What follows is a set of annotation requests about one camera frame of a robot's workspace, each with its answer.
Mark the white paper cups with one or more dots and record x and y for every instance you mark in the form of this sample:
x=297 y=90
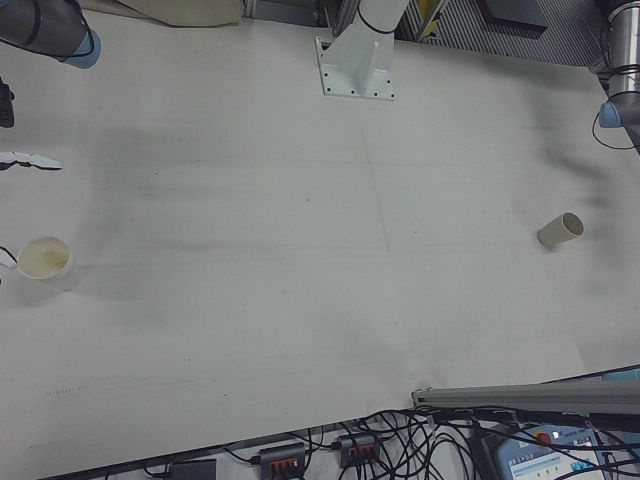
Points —
x=45 y=260

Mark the dark grey box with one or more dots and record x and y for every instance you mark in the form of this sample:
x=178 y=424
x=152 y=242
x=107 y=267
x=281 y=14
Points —
x=515 y=12

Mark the white pedestal mount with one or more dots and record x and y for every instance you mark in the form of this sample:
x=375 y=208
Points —
x=357 y=60

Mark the flat black box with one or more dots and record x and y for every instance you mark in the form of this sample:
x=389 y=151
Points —
x=192 y=470

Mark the beige paper cup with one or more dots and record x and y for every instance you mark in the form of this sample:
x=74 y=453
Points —
x=560 y=231

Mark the beige cloth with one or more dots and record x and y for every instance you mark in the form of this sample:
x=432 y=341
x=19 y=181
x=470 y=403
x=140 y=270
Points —
x=165 y=10

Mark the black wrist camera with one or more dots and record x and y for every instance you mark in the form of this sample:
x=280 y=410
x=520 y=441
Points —
x=5 y=105

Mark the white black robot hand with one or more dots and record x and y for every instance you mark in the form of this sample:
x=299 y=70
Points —
x=30 y=160

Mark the black pendant holder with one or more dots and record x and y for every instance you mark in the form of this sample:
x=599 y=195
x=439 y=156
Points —
x=482 y=455

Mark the teach pendant with red button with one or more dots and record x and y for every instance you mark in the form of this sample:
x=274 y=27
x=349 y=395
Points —
x=550 y=450

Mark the aluminium profile post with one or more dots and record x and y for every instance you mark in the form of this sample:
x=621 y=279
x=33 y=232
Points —
x=500 y=395

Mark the yellow black marker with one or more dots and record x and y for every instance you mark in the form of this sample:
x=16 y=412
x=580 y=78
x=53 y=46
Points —
x=427 y=20

